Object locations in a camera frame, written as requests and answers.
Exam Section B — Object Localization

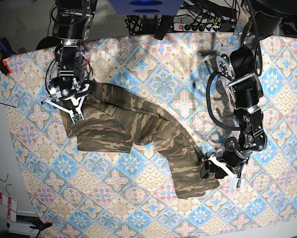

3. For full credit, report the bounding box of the black support post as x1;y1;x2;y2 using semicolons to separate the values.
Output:
154;15;174;40

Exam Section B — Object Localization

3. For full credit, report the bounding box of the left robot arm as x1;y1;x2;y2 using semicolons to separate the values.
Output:
200;0;287;188

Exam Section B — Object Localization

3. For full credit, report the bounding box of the red black clamp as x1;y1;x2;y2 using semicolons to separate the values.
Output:
0;37;16;76

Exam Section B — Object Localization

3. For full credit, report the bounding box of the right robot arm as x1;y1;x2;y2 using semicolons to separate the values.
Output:
43;0;97;123

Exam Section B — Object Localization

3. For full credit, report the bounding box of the camouflage T-shirt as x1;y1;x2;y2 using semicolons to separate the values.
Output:
61;83;219;199

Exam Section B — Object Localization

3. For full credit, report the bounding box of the blue orange clamp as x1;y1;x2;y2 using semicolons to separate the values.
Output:
30;221;52;231

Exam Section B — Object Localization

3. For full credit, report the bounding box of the patterned tile tablecloth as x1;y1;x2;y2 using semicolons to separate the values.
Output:
0;33;297;238

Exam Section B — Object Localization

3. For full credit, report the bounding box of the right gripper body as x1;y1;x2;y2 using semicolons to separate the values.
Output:
41;76;96;123

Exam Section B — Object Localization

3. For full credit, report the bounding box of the white power strip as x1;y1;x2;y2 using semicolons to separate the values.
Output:
172;22;235;33

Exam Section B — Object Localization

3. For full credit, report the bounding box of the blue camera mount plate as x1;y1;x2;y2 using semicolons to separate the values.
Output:
109;0;184;15

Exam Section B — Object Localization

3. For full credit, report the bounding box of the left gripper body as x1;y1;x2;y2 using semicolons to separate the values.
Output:
205;142;250;188

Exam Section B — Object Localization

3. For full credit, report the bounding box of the red white label card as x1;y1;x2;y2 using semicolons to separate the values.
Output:
0;192;18;223

